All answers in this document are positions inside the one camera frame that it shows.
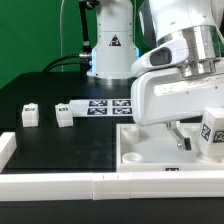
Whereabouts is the white thin cable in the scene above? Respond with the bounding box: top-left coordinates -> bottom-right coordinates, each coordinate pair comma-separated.
59,0 -> 67,73

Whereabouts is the white front fence rail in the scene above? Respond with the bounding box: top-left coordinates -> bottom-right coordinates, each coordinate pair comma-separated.
0,171 -> 224,201

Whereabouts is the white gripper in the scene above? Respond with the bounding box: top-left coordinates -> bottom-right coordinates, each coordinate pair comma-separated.
131,38 -> 224,151

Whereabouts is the white left fence piece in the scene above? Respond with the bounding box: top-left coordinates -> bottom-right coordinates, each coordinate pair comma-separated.
0,132 -> 17,173

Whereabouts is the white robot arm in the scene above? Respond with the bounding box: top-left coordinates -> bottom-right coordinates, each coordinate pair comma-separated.
80,0 -> 224,149

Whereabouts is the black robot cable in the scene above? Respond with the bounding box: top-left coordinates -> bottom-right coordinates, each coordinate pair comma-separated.
42,0 -> 101,73

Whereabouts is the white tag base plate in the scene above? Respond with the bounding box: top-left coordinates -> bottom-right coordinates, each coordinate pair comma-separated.
69,99 -> 132,117

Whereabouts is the white square table top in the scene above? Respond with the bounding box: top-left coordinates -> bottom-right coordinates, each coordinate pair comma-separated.
116,123 -> 224,172

